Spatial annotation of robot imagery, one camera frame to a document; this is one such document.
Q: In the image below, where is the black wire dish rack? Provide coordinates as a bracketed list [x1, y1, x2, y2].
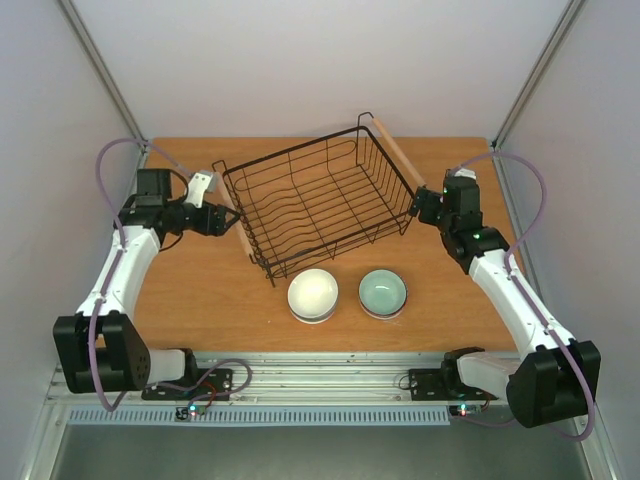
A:
[212, 111, 426, 283]

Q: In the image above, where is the white ceramic bowl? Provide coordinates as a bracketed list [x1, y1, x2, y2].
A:
[287, 268, 339, 325]

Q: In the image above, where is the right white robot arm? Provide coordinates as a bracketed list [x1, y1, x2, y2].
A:
[409, 173, 601, 435]

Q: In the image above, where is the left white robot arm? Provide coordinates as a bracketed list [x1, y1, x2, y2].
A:
[53, 169, 239, 398]

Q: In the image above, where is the left small circuit board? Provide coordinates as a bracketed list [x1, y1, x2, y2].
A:
[174, 405, 207, 421]

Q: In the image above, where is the small circuit board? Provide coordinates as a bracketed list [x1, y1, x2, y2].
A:
[174, 405, 207, 421]
[449, 403, 484, 417]

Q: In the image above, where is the right small circuit board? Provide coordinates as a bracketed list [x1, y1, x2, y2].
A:
[449, 403, 484, 417]

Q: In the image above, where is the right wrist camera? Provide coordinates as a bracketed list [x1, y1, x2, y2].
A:
[446, 168, 477, 181]

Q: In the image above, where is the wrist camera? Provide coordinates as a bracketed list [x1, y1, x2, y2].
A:
[446, 168, 477, 181]
[184, 171, 220, 208]

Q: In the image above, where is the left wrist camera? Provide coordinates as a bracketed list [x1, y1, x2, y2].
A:
[184, 171, 220, 208]

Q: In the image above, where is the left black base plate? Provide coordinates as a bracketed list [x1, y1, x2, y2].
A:
[141, 368, 233, 401]

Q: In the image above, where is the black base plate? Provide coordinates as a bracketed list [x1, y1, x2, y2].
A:
[141, 368, 233, 401]
[408, 369, 496, 401]

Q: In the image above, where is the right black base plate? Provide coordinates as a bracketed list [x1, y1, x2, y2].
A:
[408, 369, 496, 401]

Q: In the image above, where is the aluminium rail frame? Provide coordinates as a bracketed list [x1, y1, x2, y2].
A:
[44, 349, 531, 406]

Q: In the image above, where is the blue slotted cable duct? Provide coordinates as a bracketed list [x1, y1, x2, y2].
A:
[67, 405, 450, 428]

